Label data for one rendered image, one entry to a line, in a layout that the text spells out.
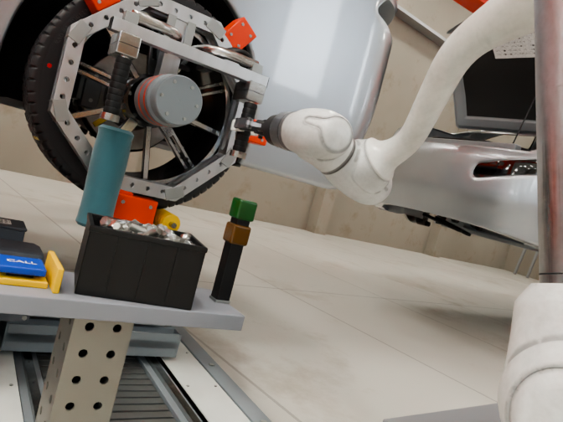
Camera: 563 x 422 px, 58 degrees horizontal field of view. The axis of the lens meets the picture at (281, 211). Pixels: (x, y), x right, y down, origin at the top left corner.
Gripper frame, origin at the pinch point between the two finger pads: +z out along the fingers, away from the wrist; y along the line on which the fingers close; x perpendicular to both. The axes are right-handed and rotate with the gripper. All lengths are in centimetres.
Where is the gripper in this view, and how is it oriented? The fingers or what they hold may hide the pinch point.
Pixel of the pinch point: (245, 127)
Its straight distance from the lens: 136.5
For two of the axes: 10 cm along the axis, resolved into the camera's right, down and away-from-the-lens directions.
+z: -5.1, -1.8, 8.4
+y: 8.2, 1.9, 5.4
